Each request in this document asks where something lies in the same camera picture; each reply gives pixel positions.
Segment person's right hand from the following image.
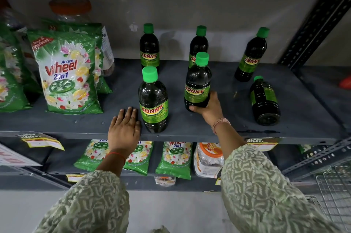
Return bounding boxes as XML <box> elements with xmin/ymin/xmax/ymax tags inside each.
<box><xmin>189</xmin><ymin>91</ymin><xmax>231</xmax><ymax>132</ymax></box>

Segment person's left hand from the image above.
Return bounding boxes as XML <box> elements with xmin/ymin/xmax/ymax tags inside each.
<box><xmin>107</xmin><ymin>107</ymin><xmax>142</xmax><ymax>157</ymax></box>

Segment dark green-capped bottle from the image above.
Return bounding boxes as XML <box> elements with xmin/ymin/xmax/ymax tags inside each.
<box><xmin>188</xmin><ymin>25</ymin><xmax>209</xmax><ymax>70</ymax></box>
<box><xmin>138</xmin><ymin>66</ymin><xmax>169</xmax><ymax>133</ymax></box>
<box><xmin>184</xmin><ymin>52</ymin><xmax>212</xmax><ymax>112</ymax></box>
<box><xmin>234</xmin><ymin>27</ymin><xmax>270</xmax><ymax>82</ymax></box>
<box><xmin>139</xmin><ymin>23</ymin><xmax>161</xmax><ymax>73</ymax></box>
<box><xmin>249</xmin><ymin>75</ymin><xmax>281</xmax><ymax>126</ymax></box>

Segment person's right forearm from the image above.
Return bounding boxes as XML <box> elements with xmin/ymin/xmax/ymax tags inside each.
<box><xmin>213</xmin><ymin>122</ymin><xmax>342</xmax><ymax>233</ymax></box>

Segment person's left forearm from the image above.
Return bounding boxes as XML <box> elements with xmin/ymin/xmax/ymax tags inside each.
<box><xmin>32</xmin><ymin>151</ymin><xmax>131</xmax><ymax>233</ymax></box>

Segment green floral detergent packet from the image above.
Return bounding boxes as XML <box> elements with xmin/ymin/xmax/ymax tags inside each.
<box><xmin>122</xmin><ymin>141</ymin><xmax>154</xmax><ymax>177</ymax></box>
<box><xmin>155</xmin><ymin>141</ymin><xmax>193</xmax><ymax>181</ymax></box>
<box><xmin>74</xmin><ymin>139</ymin><xmax>111</xmax><ymax>173</ymax></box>
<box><xmin>27</xmin><ymin>30</ymin><xmax>104</xmax><ymax>115</ymax></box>
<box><xmin>0</xmin><ymin>21</ymin><xmax>42</xmax><ymax>113</ymax></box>
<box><xmin>41</xmin><ymin>19</ymin><xmax>113</xmax><ymax>95</ymax></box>

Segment red wrist thread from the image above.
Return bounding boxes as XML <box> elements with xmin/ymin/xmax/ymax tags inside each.
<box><xmin>105</xmin><ymin>152</ymin><xmax>126</xmax><ymax>160</ymax></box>

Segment grey metal shelf rack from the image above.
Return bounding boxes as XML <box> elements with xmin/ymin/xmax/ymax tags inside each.
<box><xmin>0</xmin><ymin>0</ymin><xmax>351</xmax><ymax>193</ymax></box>

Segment white and orange packet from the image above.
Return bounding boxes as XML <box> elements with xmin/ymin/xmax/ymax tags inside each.
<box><xmin>193</xmin><ymin>142</ymin><xmax>224</xmax><ymax>179</ymax></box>

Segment white paper sign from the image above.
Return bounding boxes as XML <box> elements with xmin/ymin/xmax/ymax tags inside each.
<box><xmin>0</xmin><ymin>143</ymin><xmax>35</xmax><ymax>167</ymax></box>

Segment small green packet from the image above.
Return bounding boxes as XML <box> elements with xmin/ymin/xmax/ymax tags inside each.
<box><xmin>297</xmin><ymin>144</ymin><xmax>316</xmax><ymax>155</ymax></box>

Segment clear jar with orange lid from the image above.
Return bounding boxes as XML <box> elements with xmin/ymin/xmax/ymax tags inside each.
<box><xmin>48</xmin><ymin>0</ymin><xmax>116</xmax><ymax>77</ymax></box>

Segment red plastic object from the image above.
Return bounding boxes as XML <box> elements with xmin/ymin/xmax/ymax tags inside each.
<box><xmin>338</xmin><ymin>75</ymin><xmax>351</xmax><ymax>90</ymax></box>

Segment pink wrist bracelet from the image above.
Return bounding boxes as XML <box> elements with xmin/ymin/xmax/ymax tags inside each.
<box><xmin>212</xmin><ymin>118</ymin><xmax>231</xmax><ymax>135</ymax></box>

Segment metal wire basket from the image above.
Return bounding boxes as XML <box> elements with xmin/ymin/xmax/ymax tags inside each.
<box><xmin>304</xmin><ymin>164</ymin><xmax>351</xmax><ymax>233</ymax></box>

